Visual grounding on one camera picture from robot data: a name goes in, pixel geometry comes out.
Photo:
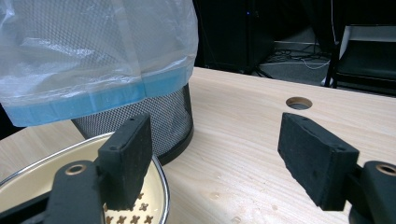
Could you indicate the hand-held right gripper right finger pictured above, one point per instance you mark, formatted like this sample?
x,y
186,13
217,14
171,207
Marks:
x,y
316,161

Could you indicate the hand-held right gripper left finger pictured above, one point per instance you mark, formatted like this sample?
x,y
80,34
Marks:
x,y
126,161

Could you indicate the black mesh trash bin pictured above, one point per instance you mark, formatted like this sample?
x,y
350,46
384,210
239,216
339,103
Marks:
x,y
168,124

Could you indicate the cream strainer container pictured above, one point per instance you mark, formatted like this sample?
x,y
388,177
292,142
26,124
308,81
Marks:
x,y
28,183

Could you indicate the translucent blue trash bag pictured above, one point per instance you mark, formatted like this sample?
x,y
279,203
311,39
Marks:
x,y
93,53

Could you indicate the black folding chair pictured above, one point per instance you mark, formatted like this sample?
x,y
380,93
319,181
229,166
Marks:
x,y
367,67

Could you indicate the black cabinet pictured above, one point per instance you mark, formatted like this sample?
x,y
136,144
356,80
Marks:
x,y
230,34

